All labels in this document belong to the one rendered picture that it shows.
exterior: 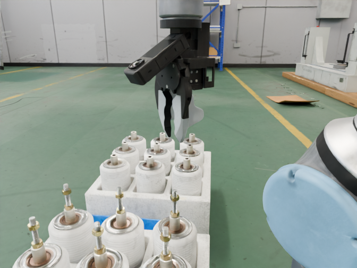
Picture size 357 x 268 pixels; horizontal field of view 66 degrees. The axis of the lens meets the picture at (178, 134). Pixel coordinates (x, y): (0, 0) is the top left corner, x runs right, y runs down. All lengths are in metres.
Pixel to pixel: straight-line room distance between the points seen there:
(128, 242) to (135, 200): 0.28
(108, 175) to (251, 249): 0.51
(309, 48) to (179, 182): 4.18
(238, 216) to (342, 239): 0.85
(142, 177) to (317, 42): 4.24
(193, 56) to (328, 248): 0.36
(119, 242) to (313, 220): 0.42
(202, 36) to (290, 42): 6.56
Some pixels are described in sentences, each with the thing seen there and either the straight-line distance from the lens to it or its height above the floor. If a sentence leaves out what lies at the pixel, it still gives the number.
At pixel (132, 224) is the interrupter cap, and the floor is 0.25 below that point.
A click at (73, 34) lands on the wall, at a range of 7.27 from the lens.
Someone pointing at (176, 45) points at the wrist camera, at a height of 0.63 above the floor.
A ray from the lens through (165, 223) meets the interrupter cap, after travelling 0.64.
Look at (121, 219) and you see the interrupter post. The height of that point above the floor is 0.27.
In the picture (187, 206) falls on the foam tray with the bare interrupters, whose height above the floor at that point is 0.16.
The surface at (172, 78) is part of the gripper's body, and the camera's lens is 0.48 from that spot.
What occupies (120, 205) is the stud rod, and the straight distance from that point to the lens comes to 0.62.
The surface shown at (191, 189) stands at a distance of 0.87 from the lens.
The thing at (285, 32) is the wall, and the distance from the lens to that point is 7.02.
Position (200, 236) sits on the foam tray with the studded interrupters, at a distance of 0.72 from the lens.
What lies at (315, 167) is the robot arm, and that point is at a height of 0.52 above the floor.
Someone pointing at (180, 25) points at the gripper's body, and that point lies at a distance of 0.47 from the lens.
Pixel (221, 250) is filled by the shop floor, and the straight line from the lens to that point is 0.96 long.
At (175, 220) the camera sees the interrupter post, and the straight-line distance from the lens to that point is 0.61.
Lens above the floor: 0.64
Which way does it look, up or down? 19 degrees down
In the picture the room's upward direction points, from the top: straight up
